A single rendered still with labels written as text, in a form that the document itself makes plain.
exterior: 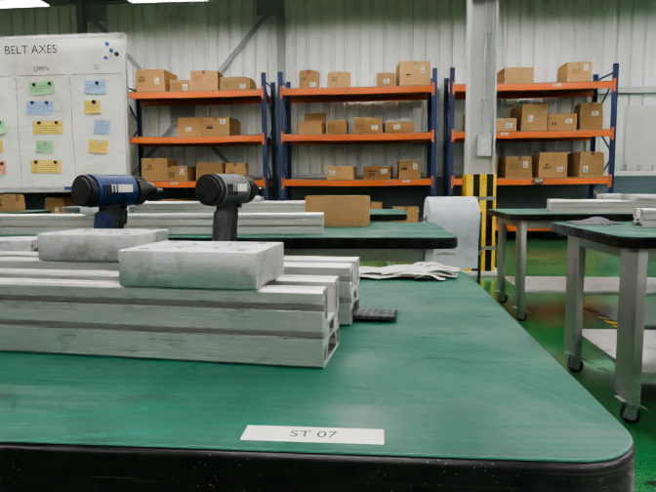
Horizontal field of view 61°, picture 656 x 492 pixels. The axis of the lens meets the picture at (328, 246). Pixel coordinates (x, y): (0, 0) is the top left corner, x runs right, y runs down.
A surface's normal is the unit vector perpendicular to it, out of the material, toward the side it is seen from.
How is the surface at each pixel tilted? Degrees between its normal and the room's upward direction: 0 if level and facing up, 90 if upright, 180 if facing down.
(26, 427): 0
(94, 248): 90
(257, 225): 90
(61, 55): 90
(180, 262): 90
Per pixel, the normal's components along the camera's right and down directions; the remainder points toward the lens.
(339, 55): -0.09, 0.11
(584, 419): 0.00, -0.99
